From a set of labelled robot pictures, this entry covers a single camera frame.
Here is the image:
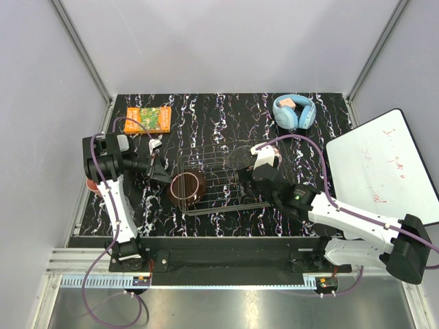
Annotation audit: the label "wire dish rack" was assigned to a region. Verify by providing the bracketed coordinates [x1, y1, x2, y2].
[178, 140, 294, 216]

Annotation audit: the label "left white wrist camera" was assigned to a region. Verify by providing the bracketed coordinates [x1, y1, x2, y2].
[148, 138, 162, 155]

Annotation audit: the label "small pink cup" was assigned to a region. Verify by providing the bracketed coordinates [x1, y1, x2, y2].
[86, 178, 102, 197]

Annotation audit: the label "orange book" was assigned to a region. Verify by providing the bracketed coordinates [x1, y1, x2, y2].
[123, 106, 171, 134]

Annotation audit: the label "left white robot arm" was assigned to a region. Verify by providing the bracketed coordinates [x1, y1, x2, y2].
[82, 132, 171, 271]

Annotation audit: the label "clear glass bowl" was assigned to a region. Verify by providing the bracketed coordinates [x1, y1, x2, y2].
[225, 145, 257, 170]

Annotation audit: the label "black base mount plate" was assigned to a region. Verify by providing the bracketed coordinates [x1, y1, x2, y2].
[106, 236, 333, 280]

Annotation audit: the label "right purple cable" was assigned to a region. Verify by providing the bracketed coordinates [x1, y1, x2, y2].
[255, 134, 439, 297]

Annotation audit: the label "white whiteboard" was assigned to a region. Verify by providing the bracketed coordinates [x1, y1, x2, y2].
[326, 109, 438, 226]

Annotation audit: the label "pink cube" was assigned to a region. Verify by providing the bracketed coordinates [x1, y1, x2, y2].
[278, 97, 296, 109]

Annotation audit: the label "blue triangle pattern bowl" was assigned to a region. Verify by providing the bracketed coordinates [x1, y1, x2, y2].
[272, 146, 282, 169]

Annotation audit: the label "clear drinking glass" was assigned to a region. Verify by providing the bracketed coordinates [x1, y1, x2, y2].
[125, 197, 134, 220]

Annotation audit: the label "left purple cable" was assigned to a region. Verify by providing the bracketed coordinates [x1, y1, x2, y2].
[82, 117, 155, 328]

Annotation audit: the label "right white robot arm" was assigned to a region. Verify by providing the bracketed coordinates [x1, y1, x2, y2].
[237, 164, 438, 284]

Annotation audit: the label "light blue headphones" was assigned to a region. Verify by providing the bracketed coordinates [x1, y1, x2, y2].
[272, 94, 316, 130]

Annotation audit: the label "red floral plate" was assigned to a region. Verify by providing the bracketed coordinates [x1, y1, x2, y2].
[167, 169, 207, 208]

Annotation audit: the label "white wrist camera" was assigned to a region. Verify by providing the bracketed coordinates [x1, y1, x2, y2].
[250, 144, 277, 169]
[148, 138, 162, 155]

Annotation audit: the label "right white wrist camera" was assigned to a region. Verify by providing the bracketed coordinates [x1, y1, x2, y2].
[250, 144, 277, 169]

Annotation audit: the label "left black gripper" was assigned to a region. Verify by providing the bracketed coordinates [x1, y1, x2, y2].
[122, 154, 172, 184]

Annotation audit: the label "purple cable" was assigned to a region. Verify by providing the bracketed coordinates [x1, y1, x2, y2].
[82, 117, 155, 328]
[255, 134, 439, 297]

